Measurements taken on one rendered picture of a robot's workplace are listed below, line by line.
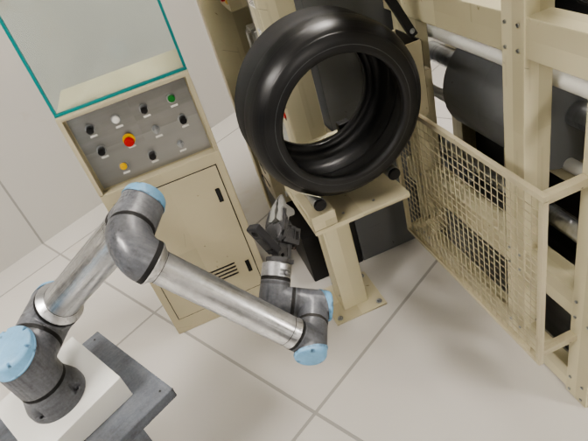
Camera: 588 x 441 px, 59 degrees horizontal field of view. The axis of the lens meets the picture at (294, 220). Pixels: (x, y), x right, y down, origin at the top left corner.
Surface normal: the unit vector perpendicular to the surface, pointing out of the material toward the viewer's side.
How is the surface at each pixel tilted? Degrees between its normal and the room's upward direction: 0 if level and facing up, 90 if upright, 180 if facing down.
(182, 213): 90
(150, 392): 0
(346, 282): 90
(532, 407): 0
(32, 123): 90
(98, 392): 5
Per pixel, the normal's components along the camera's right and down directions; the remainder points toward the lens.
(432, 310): -0.26, -0.78
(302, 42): -0.14, -0.15
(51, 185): 0.73, 0.23
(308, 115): 0.31, 0.49
